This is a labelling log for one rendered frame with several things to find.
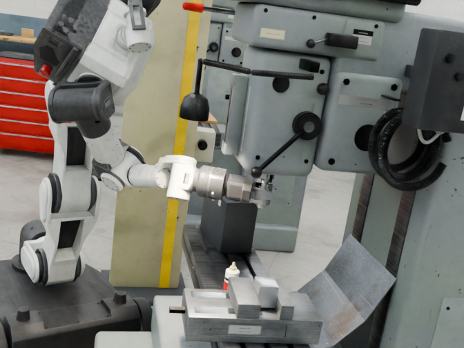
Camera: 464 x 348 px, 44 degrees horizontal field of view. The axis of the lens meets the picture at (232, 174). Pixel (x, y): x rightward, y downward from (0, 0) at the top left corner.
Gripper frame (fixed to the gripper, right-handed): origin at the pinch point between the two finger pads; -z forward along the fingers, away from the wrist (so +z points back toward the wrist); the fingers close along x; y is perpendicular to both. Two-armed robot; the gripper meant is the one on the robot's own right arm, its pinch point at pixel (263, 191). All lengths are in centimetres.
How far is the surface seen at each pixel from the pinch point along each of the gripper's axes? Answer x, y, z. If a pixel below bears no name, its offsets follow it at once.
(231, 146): -5.4, -12.3, 10.1
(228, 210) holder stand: 29.7, 17.8, 11.0
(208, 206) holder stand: 43, 22, 19
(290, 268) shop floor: 231, 124, -25
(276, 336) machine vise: -20.5, 31.4, -9.8
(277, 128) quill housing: -10.1, -20.1, -1.1
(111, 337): -1, 54, 38
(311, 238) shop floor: 299, 124, -41
